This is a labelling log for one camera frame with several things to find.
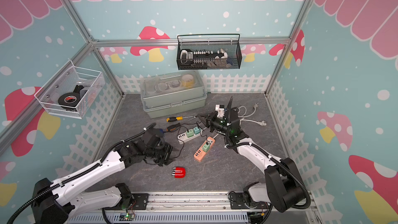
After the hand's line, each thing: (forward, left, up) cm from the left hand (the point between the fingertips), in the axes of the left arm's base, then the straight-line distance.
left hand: (178, 155), depth 74 cm
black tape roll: (+17, +50, +20) cm, 56 cm away
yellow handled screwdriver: (+31, +6, -12) cm, 34 cm away
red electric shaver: (-5, +1, -11) cm, 12 cm away
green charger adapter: (+17, -4, -9) cm, 19 cm away
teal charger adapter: (+19, -7, -7) cm, 21 cm away
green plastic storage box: (+36, +9, +6) cm, 37 cm away
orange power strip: (+5, -10, -12) cm, 16 cm away
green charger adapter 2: (+8, -13, -8) cm, 17 cm away
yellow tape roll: (+51, 0, +3) cm, 51 cm away
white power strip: (+16, +1, -12) cm, 20 cm away
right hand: (+16, -8, +12) cm, 22 cm away
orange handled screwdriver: (+24, +8, -13) cm, 29 cm away
